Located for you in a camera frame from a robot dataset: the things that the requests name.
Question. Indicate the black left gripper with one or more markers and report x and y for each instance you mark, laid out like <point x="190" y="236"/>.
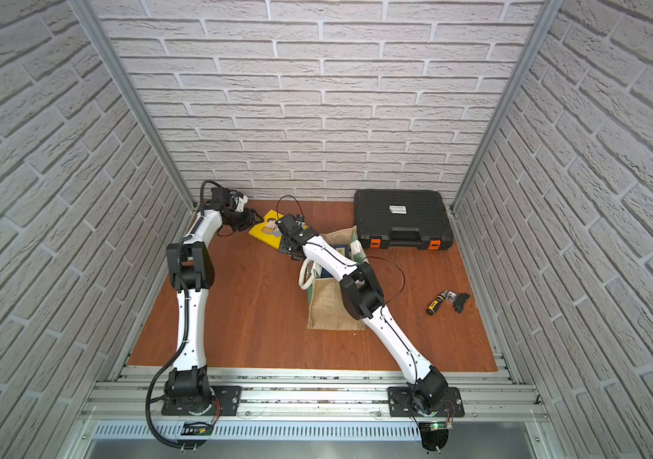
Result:
<point x="240" y="212"/>

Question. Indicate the aluminium frame post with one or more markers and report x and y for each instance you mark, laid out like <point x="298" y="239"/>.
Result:
<point x="536" y="38"/>
<point x="93" y="27"/>

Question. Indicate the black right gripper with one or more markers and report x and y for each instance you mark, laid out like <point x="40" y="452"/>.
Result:
<point x="285" y="245"/>

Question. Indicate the aluminium frame post left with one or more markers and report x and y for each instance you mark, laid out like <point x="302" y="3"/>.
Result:
<point x="93" y="27"/>

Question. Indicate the yellow cartoon cover book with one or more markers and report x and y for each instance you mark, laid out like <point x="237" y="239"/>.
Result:
<point x="268" y="231"/>

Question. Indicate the blue book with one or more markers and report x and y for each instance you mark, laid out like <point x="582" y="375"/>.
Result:
<point x="344" y="250"/>

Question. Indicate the aluminium frame post right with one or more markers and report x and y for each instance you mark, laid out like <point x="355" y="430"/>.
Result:
<point x="536" y="38"/>

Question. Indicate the small black clip object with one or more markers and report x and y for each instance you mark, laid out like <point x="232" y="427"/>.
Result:
<point x="460" y="301"/>

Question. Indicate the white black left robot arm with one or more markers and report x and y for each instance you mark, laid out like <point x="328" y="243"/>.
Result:
<point x="192" y="274"/>

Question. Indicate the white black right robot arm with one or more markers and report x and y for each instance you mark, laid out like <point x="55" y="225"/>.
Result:
<point x="363" y="298"/>

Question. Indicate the black plastic tool case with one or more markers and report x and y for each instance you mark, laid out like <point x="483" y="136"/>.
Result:
<point x="388" y="218"/>

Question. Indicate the small yellow black cylinder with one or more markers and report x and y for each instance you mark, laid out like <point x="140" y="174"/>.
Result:
<point x="436" y="303"/>

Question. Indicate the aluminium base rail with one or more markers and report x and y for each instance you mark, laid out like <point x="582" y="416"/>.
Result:
<point x="267" y="404"/>

